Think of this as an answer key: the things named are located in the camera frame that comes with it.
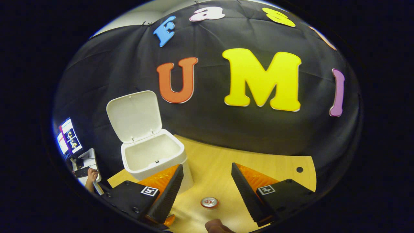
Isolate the computer monitor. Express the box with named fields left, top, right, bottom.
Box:
left=57, top=117, right=84, bottom=160

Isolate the wooden desktop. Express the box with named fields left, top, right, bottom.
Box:
left=107, top=135, right=317, bottom=233

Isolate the red pop can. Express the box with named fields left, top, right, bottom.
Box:
left=200, top=197, right=219, bottom=209

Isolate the white desktop garbage bin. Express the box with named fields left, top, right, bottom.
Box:
left=106, top=90, right=194, bottom=194

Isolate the white side table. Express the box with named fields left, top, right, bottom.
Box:
left=71, top=148, right=102, bottom=183

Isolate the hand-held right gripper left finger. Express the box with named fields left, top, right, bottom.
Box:
left=104, top=164, right=184, bottom=229

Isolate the black backdrop cloth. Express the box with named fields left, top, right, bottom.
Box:
left=53, top=0, right=361, bottom=194

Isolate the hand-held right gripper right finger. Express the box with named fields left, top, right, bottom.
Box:
left=231, top=163, right=316, bottom=227

